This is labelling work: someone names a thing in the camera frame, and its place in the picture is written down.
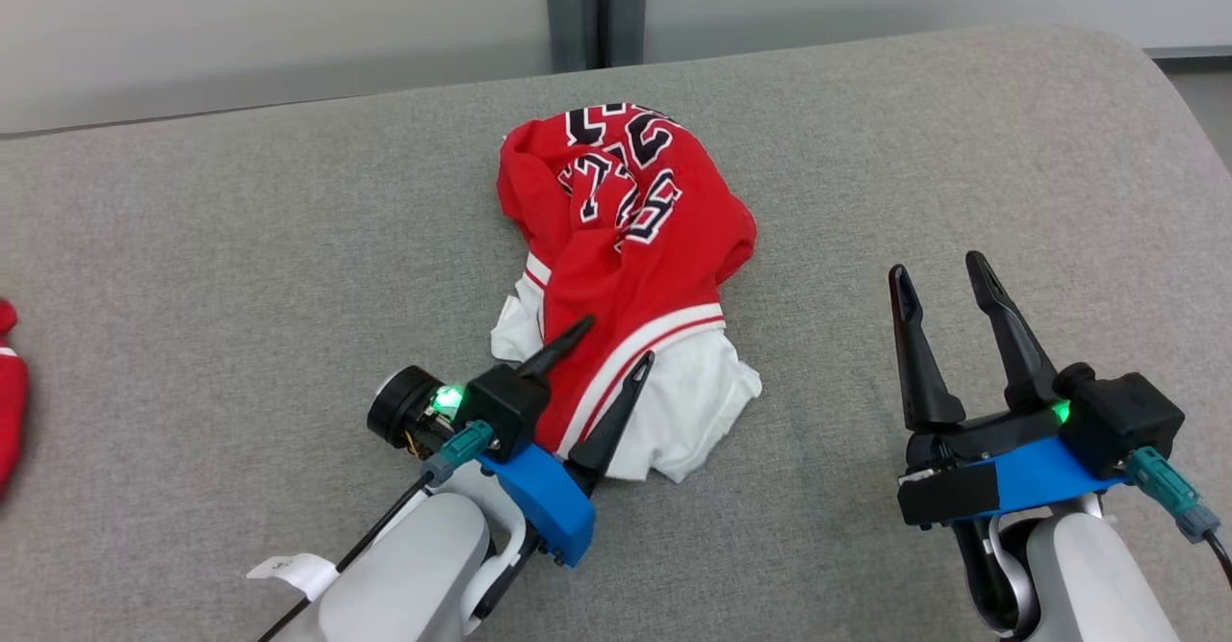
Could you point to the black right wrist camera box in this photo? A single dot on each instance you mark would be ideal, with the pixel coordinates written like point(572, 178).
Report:
point(1121, 421)

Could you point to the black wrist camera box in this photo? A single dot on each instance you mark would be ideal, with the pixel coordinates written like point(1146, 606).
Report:
point(1121, 421)
point(505, 401)

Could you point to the black cylindrical left gripper motor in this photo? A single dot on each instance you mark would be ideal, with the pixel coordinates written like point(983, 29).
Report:
point(399, 406)

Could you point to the red white basketball jersey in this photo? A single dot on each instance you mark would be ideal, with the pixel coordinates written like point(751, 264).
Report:
point(626, 276)

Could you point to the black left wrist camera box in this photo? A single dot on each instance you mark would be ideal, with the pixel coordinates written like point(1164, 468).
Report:
point(505, 401)

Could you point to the red basketball shorts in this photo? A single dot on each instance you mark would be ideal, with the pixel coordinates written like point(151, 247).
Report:
point(10, 401)

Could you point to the grey rounded post foot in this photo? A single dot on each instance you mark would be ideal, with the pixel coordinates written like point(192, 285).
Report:
point(564, 16)
point(629, 12)

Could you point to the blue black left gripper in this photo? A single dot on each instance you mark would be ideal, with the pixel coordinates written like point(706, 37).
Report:
point(549, 507)

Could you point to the white paper tag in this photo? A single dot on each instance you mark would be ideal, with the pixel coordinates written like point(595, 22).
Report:
point(298, 570)

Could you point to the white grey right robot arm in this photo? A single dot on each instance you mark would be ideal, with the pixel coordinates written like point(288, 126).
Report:
point(1088, 584)

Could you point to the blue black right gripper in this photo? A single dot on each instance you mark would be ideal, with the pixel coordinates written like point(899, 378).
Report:
point(1035, 474)

